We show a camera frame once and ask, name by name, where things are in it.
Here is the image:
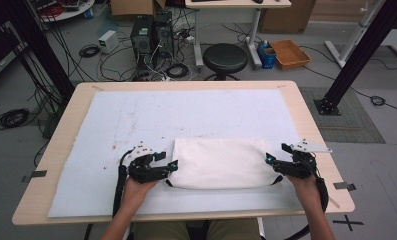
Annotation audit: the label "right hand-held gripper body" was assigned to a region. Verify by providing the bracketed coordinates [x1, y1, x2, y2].
[274, 139, 333, 179]

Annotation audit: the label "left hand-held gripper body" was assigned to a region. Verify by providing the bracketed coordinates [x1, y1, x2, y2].
[127, 141, 170, 184]

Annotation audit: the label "white printed tank top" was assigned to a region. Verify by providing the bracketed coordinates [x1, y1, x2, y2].
[165, 137, 284, 191]

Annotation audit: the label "person's right hand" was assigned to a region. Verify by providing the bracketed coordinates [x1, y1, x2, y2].
[287, 174, 321, 210]

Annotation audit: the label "person's left hand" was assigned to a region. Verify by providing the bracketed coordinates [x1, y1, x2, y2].
[121, 176, 159, 215]

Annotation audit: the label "black tape strip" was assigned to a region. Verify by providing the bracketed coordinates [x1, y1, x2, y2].
[21, 169, 48, 184]
[332, 181, 357, 192]

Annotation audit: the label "white table mat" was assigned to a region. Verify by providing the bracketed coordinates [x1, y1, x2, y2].
[47, 88, 310, 218]

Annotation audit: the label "grey floor mat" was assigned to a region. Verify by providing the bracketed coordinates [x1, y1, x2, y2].
[299, 86, 387, 145]

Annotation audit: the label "person's khaki trousers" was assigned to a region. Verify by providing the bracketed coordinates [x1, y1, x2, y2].
[131, 218, 263, 240]

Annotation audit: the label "black tape cross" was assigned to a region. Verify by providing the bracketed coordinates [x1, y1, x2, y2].
[332, 214, 365, 232]

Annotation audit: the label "light wooden table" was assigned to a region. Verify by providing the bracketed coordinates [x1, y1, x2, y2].
[11, 80, 356, 227]

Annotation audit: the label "blue box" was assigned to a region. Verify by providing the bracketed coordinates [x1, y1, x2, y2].
[256, 40, 277, 70]

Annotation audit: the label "orange cardboard tray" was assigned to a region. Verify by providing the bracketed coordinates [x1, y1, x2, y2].
[269, 39, 312, 71]

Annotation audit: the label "black round stool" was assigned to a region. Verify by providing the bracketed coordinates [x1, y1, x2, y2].
[202, 42, 249, 82]

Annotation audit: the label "black computer tower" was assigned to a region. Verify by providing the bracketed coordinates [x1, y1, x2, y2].
[129, 14, 155, 76]
[152, 10, 176, 60]

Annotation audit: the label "white power supply box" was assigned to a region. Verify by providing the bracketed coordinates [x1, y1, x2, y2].
[98, 29, 120, 55]

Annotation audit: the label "white metal stand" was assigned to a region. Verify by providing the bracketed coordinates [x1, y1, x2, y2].
[324, 0, 387, 69]

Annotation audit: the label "large brown cardboard box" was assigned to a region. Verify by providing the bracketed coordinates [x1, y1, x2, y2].
[259, 0, 318, 35]

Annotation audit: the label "white desk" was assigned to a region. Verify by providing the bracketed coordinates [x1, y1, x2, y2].
[184, 0, 292, 70]

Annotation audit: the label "round white table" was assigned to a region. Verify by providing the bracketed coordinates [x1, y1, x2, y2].
[28, 0, 96, 24]

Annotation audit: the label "black sleeved gripper cable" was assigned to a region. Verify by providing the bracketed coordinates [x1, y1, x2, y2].
[111, 149, 134, 218]
[283, 168, 330, 240]

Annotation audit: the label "coiled black cable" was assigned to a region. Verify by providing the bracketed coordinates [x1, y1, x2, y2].
[369, 95, 387, 107]
[0, 107, 31, 131]
[165, 62, 191, 80]
[78, 44, 102, 59]

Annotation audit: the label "black metal post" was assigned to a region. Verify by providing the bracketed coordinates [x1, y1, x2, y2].
[313, 0, 397, 116]
[0, 0, 76, 103]

